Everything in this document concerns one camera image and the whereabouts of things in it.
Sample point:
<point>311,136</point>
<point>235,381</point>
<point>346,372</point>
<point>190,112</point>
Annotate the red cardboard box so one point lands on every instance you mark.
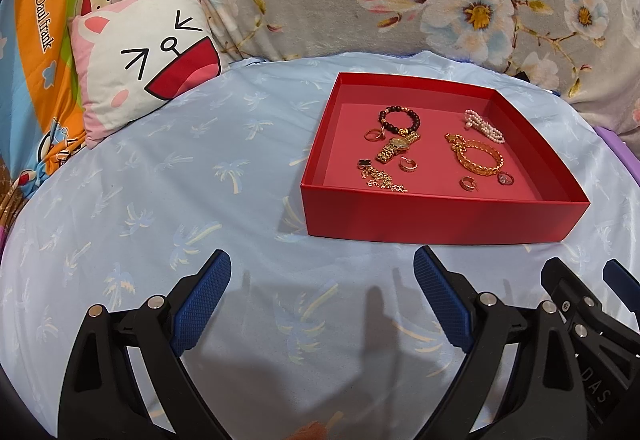
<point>440,220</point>

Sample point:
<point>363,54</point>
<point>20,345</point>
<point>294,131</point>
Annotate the gold wrist watch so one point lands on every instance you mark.
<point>397,144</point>

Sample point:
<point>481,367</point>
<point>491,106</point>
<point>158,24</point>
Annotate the person's left hand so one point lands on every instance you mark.
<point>312,432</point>

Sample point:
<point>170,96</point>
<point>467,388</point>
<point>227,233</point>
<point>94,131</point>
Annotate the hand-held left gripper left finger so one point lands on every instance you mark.
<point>200,300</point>

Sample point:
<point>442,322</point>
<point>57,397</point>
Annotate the cartoon face pillow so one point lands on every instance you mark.
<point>125,80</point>

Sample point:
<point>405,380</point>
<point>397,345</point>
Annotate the purple mat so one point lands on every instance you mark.
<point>622,145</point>

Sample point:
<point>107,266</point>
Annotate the gold hoop earring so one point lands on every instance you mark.
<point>401,165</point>
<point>462,182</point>

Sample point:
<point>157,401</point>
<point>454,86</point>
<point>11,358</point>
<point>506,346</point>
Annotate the light blue palm-print sheet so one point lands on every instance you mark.
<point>200,170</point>

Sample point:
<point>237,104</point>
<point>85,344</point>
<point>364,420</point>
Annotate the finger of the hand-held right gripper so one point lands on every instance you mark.
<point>622,280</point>
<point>565,285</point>

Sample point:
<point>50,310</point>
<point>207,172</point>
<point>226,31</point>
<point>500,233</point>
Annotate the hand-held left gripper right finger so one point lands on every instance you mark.
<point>442,295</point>

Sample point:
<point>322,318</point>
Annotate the colourful cartoon bed sheet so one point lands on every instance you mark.
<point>35,70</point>

